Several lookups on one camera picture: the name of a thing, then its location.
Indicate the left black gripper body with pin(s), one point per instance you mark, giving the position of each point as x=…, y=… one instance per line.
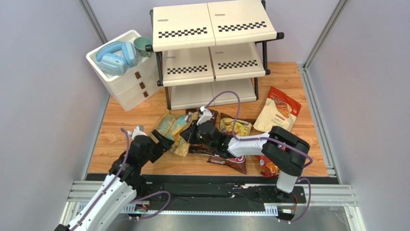
x=147, y=157

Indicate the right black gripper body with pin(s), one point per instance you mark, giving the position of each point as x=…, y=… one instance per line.
x=193, y=131

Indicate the brown Kettle sea salt bag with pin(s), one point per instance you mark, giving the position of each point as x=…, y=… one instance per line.
x=201, y=148

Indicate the tan teal chips bag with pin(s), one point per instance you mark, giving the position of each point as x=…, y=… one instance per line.
x=170, y=125

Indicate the Chuba cassava chips bag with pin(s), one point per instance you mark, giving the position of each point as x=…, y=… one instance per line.
x=241, y=128

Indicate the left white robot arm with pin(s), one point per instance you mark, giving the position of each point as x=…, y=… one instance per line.
x=124, y=183

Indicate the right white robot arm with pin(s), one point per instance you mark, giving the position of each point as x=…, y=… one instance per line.
x=284, y=149

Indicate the cream red cassava chips bag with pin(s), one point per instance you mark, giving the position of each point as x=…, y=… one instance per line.
x=279, y=110

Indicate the cream three-tier shelf rack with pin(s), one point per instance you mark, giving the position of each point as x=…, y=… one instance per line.
x=211, y=52

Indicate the white stacked drawer unit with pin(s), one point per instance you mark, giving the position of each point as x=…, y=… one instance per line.
x=137, y=84

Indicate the red Doritos bag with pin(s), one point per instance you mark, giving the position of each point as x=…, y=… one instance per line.
x=269, y=169

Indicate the light blue headphones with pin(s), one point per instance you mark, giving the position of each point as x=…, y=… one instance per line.
x=116, y=57

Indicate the green ceramic cup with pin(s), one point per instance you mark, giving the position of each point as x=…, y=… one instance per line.
x=140, y=44

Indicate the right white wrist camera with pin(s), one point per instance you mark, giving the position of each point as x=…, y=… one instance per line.
x=204, y=114

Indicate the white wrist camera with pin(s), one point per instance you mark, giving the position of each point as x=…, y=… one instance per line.
x=204, y=114
x=138, y=130

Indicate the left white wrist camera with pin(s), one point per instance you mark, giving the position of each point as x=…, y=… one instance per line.
x=138, y=130

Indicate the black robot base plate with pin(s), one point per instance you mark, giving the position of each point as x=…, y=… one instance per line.
x=213, y=194

